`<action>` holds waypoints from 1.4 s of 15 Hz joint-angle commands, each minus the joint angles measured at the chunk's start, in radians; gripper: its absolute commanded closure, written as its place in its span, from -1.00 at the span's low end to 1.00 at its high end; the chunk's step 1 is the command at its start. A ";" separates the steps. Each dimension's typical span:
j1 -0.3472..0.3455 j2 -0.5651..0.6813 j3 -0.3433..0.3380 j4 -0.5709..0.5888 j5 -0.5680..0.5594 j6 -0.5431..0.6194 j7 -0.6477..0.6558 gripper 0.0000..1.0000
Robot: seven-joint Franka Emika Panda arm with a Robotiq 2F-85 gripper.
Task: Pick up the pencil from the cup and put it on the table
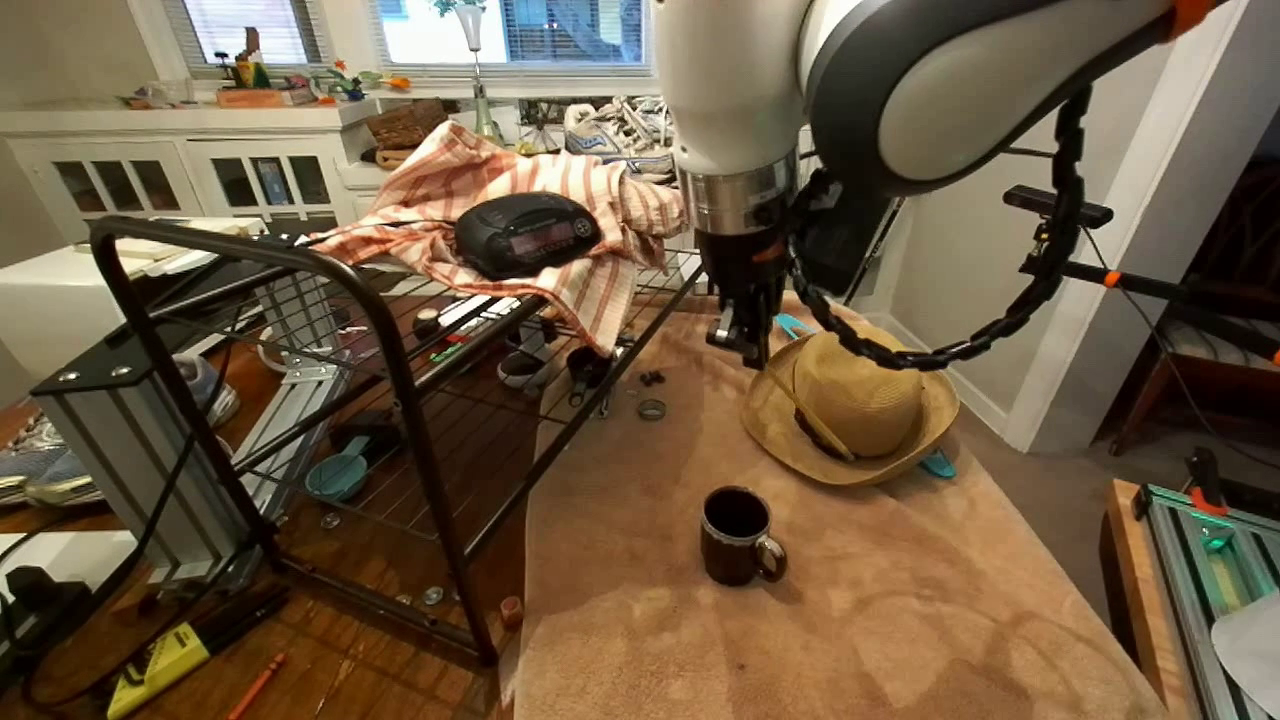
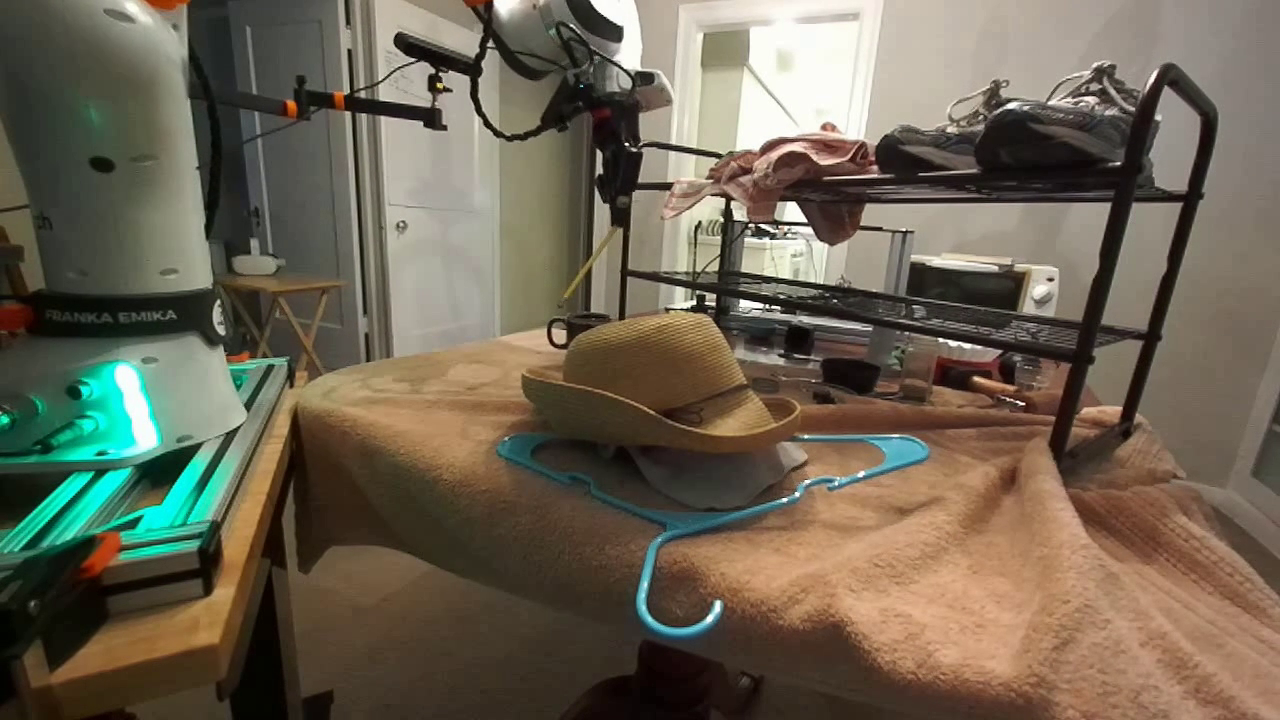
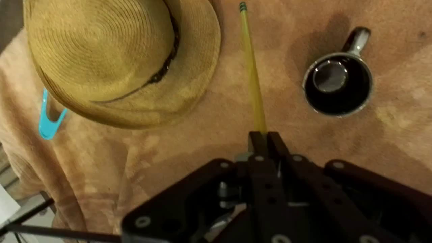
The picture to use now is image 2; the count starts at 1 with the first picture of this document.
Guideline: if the black cup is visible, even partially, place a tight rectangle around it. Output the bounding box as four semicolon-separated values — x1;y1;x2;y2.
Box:
546;309;615;350

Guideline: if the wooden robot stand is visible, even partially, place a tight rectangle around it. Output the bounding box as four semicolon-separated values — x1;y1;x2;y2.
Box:
23;384;304;720

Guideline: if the pink cloth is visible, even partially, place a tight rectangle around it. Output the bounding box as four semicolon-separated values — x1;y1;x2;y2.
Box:
662;123;886;249

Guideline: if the black rod with orange clamps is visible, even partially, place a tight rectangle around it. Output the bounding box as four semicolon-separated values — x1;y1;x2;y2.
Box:
233;74;453;130

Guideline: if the short black bar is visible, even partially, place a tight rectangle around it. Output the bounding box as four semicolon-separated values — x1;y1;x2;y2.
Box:
391;28;482;74

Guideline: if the grey sneaker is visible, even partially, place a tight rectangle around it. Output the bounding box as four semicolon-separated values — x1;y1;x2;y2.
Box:
942;74;1017;130
1043;57;1143;115

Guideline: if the orange clamp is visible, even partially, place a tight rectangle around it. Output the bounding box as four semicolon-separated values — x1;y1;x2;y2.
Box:
72;528;129;582

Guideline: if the tan straw hat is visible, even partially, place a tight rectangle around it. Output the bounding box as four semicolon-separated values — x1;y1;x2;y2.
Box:
515;309;809;457

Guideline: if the yellow pencil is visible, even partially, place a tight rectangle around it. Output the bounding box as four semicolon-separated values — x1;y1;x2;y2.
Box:
558;220;630;309

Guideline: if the black folded garment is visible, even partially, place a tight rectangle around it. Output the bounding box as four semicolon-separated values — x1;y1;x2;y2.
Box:
873;121;992;181

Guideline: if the red handled tool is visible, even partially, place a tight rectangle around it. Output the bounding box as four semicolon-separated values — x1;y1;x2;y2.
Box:
933;350;1041;413

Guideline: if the black shoe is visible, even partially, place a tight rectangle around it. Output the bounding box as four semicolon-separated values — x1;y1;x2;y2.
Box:
972;98;1159;177

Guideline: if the brown tablecloth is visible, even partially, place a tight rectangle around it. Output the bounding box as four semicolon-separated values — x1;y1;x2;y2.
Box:
287;324;1280;720

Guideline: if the clear storage container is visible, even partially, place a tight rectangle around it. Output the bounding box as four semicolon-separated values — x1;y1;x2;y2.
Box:
693;214;922;293

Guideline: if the white bowl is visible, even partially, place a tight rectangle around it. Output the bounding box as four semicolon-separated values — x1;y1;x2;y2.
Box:
228;237;287;281

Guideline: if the dark object under table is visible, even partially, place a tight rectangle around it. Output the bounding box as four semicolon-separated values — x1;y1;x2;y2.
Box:
558;637;767;720

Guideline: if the wooden folding table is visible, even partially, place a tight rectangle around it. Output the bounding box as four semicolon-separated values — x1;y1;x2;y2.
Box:
216;273;351;380

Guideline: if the blue plastic clothes hanger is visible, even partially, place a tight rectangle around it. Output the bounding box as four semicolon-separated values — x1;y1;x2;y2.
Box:
498;429;937;639

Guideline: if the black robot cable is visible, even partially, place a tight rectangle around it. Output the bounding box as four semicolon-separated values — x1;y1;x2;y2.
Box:
463;35;593;145

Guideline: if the small black pot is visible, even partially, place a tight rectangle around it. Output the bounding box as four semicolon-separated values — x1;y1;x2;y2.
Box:
817;350;886;396

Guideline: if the grey cloth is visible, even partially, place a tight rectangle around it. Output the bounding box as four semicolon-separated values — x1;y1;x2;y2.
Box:
535;434;817;513

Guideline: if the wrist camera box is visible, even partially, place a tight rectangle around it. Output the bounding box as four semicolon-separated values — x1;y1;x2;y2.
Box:
624;66;681;121

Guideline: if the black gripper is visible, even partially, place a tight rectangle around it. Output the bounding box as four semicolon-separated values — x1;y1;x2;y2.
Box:
593;105;650;233

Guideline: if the black metal shoe rack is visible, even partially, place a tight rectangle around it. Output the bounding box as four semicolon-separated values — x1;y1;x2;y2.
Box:
615;61;1219;464

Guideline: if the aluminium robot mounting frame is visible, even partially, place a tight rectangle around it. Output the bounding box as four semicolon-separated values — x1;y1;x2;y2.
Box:
0;354;298;591

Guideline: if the white toaster oven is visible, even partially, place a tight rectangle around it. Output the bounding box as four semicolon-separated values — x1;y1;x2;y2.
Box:
905;253;1064;318

